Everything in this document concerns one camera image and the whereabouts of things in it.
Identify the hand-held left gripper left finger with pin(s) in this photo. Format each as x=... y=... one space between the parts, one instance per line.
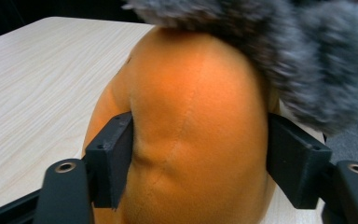
x=110 y=155

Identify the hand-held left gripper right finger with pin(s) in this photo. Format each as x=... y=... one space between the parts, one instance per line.
x=295 y=158

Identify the orange plush toy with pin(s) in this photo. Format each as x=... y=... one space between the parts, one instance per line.
x=199 y=124

